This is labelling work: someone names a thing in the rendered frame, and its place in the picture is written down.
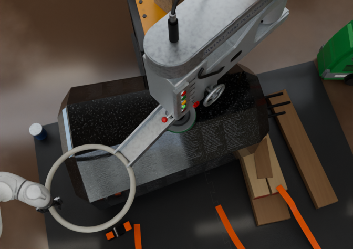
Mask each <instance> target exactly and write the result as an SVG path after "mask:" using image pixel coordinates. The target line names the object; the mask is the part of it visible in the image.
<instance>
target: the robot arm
mask: <svg viewBox="0 0 353 249"><path fill-rule="evenodd" d="M14 199H17V200H20V201H22V202H24V203H26V204H28V205H30V206H34V207H35V209H36V211H37V212H40V213H42V214H44V213H45V212H47V213H48V212H49V213H50V211H49V208H51V207H52V206H57V207H58V208H59V209H60V210H61V204H63V202H62V200H61V199H60V197H59V196H57V197H56V198H52V195H51V194H50V193H49V191H48V189H47V188H46V187H45V186H43V185H42V184H39V183H36V182H32V181H28V180H26V179H24V178H22V177H20V176H18V175H15V174H12V173H9V172H0V201H3V202H6V201H9V200H14ZM1 234H2V217H1V210H0V236H1Z"/></svg>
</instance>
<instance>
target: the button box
mask: <svg viewBox="0 0 353 249"><path fill-rule="evenodd" d="M185 90H186V94H185V95H186V106H185V108H186V110H188V109H189V95H190V83H189V82H187V81H186V82H185V83H184V84H183V85H182V86H181V87H180V88H178V89H177V90H173V91H172V92H173V106H174V115H175V116H176V117H177V118H178V117H179V116H180V115H182V114H183V113H184V112H183V113H181V111H182V110H183V109H181V107H182V106H183V105H181V102H182V101H181V98H182V97H183V96H181V93H182V92H183V91H185ZM186 110H185V111H186Z"/></svg>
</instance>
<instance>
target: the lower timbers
mask: <svg viewBox="0 0 353 249"><path fill-rule="evenodd" d="M280 92H283V95H281V96H276V97H271V98H267V99H266V100H267V102H268V104H269V106H270V105H274V104H277V103H281V102H286V101H290V104H287V105H283V106H279V107H274V108H271V111H272V113H273V114H274V113H278V112H282V111H285V112H286V113H285V114H283V115H279V116H275V120H276V122H277V124H278V126H279V128H280V131H281V133H282V135H283V137H284V139H285V142H286V144H287V146H288V148H289V151H290V153H291V155H292V157H293V159H294V162H295V164H296V166H297V168H298V170H299V173H300V175H301V177H302V179H303V182H304V184H305V186H306V188H307V191H308V193H309V195H310V197H311V199H312V202H313V204H314V206H315V208H316V209H318V208H322V207H324V206H327V205H330V204H333V203H335V202H337V201H338V199H337V197H336V195H335V193H334V191H333V188H332V186H331V184H330V182H329V180H328V178H327V176H326V174H325V171H324V169H323V167H322V165H321V163H320V161H319V159H318V156H317V154H316V152H315V150H314V148H313V146H312V144H311V142H310V140H309V138H308V135H307V133H306V131H305V129H304V127H303V125H302V123H301V121H300V119H299V117H298V114H297V112H296V110H295V108H294V106H293V104H292V102H291V100H290V98H289V95H288V93H287V91H286V89H284V90H281V91H278V92H275V93H272V94H276V93H280ZM272 94H269V95H272ZM239 161H240V164H241V168H242V172H243V176H244V180H245V184H246V187H247V191H248V195H249V198H250V202H251V206H252V209H253V213H254V217H255V221H256V225H257V226H260V225H265V224H270V223H275V222H279V221H284V220H288V219H290V218H291V217H290V213H289V210H288V207H287V203H286V201H285V199H284V198H283V197H282V196H281V194H280V193H279V194H275V195H271V196H270V195H269V196H267V197H264V198H260V199H255V200H253V199H252V195H251V192H250V189H249V186H248V182H247V178H246V175H245V172H244V168H243V165H242V161H241V159H239Z"/></svg>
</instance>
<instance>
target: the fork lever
mask: <svg viewBox="0 0 353 249"><path fill-rule="evenodd" d="M162 108H163V107H162V106H161V105H160V104H159V105H158V106H157V107H156V108H155V109H154V110H153V111H152V112H151V113H150V114H149V115H148V116H147V118H146V119H145V120H144V121H143V122H142V123H141V124H140V125H139V126H138V127H137V128H136V129H135V130H134V131H133V132H132V134H131V135H130V136H128V137H127V138H126V140H125V141H124V142H123V143H122V144H121V145H120V146H118V147H117V149H116V150H115V151H114V152H113V153H114V154H116V153H117V152H120V153H121V154H122V155H123V156H124V157H125V158H126V159H127V160H128V161H129V164H128V165H127V166H126V167H127V168H128V167H130V166H133V165H134V164H135V163H136V162H137V161H138V160H139V159H140V158H141V157H142V156H143V155H144V154H145V152H146V151H147V150H148V149H149V148H150V147H151V146H152V145H153V144H154V143H155V142H156V141H157V140H158V139H159V138H160V137H161V136H162V135H163V134H164V133H165V132H166V131H167V130H168V129H169V128H170V127H171V126H172V125H173V124H174V123H175V122H176V120H175V119H174V118H172V119H170V118H168V120H167V122H166V123H164V122H162V120H161V119H162V117H166V116H167V115H166V114H165V113H164V112H163V111H162V110H161V109H162Z"/></svg>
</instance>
